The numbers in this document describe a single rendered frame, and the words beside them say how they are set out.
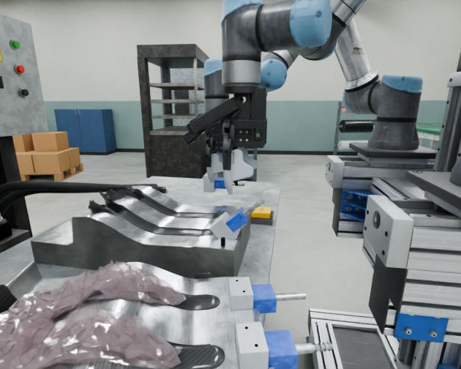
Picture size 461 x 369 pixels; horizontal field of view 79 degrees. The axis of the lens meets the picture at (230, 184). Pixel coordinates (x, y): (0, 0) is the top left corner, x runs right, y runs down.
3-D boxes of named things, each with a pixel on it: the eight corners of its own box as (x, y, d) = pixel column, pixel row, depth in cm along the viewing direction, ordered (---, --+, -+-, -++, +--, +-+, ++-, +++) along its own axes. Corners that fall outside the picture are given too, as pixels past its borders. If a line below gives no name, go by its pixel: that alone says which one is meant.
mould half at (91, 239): (250, 235, 84) (251, 192, 81) (233, 288, 60) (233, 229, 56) (101, 222, 94) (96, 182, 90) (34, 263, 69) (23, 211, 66)
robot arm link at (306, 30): (339, 5, 50) (280, 15, 55) (323, -18, 41) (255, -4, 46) (334, 53, 52) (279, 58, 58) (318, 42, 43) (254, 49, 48)
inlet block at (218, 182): (245, 189, 94) (246, 174, 93) (243, 195, 89) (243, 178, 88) (207, 187, 97) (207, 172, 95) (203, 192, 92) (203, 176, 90)
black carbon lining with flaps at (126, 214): (226, 220, 78) (225, 187, 75) (210, 247, 63) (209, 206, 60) (113, 210, 85) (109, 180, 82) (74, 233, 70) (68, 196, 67)
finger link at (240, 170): (251, 196, 54) (254, 148, 54) (221, 194, 55) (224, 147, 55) (253, 195, 57) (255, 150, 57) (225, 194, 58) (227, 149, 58)
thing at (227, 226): (272, 205, 63) (257, 187, 63) (271, 213, 58) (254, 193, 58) (229, 236, 67) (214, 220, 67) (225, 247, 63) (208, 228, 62)
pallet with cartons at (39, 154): (83, 170, 533) (78, 130, 513) (61, 181, 454) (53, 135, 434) (18, 170, 528) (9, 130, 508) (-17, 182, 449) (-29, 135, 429)
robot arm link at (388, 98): (398, 118, 86) (405, 69, 82) (364, 116, 98) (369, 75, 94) (426, 117, 89) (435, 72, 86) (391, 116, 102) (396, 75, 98)
